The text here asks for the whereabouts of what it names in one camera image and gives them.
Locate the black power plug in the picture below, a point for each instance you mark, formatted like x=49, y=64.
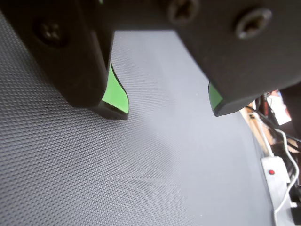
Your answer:
x=296, y=195

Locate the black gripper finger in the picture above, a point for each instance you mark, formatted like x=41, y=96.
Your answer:
x=235, y=58

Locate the grey rubber mat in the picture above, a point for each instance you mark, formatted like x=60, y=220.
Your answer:
x=117, y=164

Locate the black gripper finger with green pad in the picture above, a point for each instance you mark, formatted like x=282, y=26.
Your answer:
x=70, y=58

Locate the white printed card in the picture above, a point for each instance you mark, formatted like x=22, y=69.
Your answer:
x=279, y=110

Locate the white power strip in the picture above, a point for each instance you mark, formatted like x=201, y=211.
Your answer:
x=275, y=181

